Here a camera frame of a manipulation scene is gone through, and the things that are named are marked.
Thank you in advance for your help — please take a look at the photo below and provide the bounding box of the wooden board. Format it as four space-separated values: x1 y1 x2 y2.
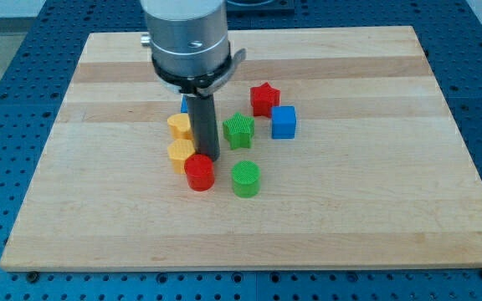
0 26 482 272

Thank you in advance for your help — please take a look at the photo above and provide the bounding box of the black clamp ring with lever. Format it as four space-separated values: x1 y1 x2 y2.
151 48 247 99

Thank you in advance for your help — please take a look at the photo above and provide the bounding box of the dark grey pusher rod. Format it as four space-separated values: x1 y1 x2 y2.
187 95 220 161

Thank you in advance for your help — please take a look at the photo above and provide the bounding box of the yellow hexagon block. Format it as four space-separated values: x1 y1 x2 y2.
167 139 196 174

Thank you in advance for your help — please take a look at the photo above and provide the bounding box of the green star block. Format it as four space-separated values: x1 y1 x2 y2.
223 112 255 150

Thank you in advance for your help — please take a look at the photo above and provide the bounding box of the red star block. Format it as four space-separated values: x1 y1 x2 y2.
250 83 280 118

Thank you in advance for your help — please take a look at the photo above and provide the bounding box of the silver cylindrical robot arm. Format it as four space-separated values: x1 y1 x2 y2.
141 0 235 161

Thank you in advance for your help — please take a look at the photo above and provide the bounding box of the blue block behind rod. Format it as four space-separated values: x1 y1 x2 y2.
180 95 187 113

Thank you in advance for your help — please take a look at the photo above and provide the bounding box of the yellow heart block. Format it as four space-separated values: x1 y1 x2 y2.
167 113 193 140

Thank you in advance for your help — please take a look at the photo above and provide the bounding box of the green cylinder block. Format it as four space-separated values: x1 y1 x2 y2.
231 161 261 198

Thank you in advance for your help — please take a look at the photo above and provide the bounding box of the blue cube block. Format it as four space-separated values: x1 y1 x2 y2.
271 106 297 139

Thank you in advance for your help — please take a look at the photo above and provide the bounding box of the red cylinder block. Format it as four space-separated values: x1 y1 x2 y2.
184 154 215 191

